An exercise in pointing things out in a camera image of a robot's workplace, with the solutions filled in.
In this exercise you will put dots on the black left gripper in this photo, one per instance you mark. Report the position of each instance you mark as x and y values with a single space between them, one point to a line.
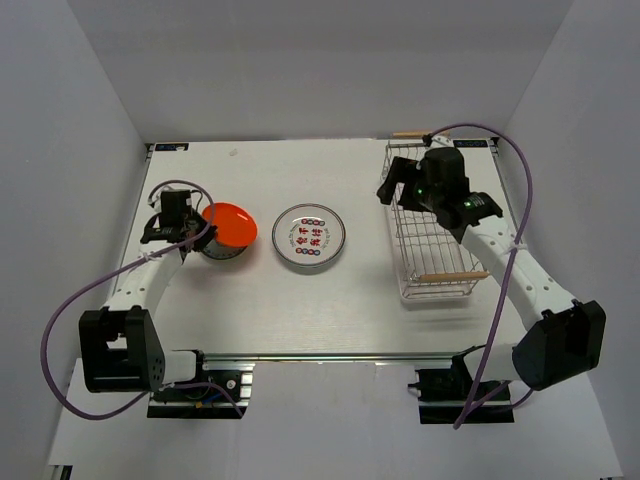
206 238

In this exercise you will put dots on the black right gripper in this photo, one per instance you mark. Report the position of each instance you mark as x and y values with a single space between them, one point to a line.
401 171

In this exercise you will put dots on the dark green plate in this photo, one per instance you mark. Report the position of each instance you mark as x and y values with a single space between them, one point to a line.
219 252

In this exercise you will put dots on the orange plate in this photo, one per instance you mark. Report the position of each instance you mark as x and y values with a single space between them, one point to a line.
236 228

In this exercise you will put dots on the white plate red chinese characters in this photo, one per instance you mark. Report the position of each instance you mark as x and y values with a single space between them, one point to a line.
308 236

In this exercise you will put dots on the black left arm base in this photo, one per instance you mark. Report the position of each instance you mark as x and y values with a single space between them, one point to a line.
220 390

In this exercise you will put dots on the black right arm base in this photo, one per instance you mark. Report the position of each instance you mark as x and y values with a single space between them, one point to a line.
442 392

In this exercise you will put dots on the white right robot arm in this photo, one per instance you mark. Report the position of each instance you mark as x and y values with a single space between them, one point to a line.
563 336

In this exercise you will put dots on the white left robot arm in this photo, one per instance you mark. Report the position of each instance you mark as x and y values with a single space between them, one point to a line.
120 348

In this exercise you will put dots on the white wire dish rack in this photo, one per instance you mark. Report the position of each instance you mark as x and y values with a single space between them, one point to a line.
428 262

